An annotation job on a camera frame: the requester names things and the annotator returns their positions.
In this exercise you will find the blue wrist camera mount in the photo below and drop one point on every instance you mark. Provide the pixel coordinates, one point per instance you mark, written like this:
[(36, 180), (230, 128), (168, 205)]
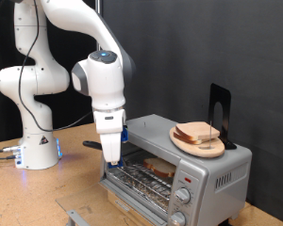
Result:
[(125, 135)]

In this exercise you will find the thin white bread slice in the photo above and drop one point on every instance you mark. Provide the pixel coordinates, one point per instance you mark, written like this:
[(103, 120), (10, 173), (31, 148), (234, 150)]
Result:
[(185, 140), (198, 130)]

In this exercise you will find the black metal bookend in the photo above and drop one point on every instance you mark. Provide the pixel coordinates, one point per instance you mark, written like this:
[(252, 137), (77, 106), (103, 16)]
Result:
[(224, 100)]

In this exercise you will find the thin metal pin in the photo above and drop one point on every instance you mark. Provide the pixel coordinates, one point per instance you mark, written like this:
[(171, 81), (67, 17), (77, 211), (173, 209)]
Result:
[(210, 135)]

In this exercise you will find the aluminium foil oven liner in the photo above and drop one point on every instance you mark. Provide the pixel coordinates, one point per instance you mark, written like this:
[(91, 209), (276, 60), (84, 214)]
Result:
[(138, 191)]

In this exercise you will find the vertical metal pole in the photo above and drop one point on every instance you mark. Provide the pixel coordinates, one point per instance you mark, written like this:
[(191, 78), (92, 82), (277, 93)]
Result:
[(98, 6)]

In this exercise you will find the thick white bread slice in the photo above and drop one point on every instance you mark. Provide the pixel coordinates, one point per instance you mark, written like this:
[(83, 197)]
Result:
[(162, 168)]

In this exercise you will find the silver oven knob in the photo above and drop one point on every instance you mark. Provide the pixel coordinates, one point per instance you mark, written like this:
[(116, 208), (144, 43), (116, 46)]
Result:
[(178, 218), (182, 195)]

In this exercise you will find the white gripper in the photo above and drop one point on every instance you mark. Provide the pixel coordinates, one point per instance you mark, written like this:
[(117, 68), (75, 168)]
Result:
[(110, 125)]

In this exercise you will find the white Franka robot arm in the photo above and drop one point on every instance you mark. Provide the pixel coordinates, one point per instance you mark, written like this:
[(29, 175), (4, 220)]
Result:
[(31, 81)]

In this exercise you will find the spatula with blue grip block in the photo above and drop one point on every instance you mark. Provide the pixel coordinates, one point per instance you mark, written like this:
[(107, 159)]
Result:
[(91, 145)]

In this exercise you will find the round wooden board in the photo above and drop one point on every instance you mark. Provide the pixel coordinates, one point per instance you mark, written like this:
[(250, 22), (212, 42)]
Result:
[(201, 150)]

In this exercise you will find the red oven indicator light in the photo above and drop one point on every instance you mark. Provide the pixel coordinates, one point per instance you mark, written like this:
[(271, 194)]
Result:
[(188, 180)]

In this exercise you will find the silver toaster oven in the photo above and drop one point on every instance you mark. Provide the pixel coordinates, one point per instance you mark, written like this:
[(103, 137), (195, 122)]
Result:
[(207, 175)]

